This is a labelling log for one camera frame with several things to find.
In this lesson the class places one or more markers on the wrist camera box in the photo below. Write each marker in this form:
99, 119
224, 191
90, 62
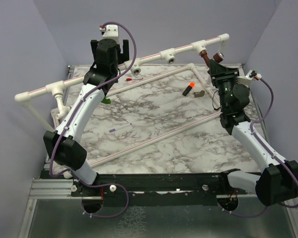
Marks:
110, 31
249, 78

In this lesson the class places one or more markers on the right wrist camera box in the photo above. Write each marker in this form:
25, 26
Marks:
249, 78

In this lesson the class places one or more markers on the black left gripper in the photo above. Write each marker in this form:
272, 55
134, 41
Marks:
124, 56

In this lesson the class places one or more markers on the black front mounting rail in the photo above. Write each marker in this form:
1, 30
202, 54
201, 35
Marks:
141, 190

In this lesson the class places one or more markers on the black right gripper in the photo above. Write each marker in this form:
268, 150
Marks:
219, 73

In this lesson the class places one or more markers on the green plastic faucet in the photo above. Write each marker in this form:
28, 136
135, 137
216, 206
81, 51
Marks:
106, 101

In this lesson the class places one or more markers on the red and white marker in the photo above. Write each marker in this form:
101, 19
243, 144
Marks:
134, 79

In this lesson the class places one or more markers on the grey metal bracket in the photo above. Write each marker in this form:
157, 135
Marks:
199, 94

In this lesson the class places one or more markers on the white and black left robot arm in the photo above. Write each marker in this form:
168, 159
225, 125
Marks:
63, 144

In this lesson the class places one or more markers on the purple and white pen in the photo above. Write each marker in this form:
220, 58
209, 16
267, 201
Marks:
120, 127

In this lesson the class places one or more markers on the white PVC pipe frame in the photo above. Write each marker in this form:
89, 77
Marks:
167, 55

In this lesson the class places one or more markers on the white plastic faucet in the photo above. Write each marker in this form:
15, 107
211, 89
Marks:
59, 96

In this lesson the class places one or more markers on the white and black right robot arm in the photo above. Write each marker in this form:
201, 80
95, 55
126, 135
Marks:
278, 181

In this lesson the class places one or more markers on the orange and black highlighter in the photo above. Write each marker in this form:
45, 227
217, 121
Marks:
188, 89

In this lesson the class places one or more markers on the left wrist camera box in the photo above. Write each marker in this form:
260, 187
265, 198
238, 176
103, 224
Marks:
110, 31

